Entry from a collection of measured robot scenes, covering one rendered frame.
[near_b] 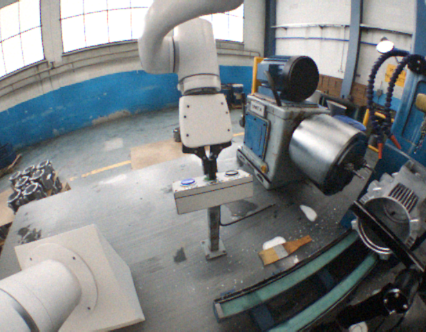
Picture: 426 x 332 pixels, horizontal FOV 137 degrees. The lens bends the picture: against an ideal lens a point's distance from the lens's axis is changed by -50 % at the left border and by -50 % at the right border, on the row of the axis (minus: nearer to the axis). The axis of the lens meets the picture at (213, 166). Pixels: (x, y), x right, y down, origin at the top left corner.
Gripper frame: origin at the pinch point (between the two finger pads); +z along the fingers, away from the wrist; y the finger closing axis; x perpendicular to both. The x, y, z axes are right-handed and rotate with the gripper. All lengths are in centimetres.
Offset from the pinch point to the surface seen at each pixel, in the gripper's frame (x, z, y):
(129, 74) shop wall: 468, -196, -85
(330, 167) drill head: -5.4, 4.8, 33.5
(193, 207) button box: -3.5, 6.3, -5.2
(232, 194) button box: -3.5, 5.7, 3.3
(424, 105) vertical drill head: -29, -12, 43
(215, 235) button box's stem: 3.0, 19.7, 0.0
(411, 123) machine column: -21, -8, 69
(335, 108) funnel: 75, -19, 164
